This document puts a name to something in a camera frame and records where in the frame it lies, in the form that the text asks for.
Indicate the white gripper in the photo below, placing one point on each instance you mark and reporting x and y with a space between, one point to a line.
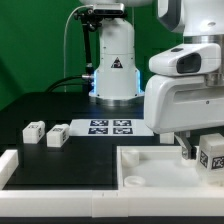
182 104

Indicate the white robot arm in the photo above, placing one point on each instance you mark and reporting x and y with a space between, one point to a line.
201 22

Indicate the white U-shaped fence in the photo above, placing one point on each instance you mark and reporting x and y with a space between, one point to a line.
122 202

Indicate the white marker sheet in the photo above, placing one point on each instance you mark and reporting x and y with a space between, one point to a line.
109 127

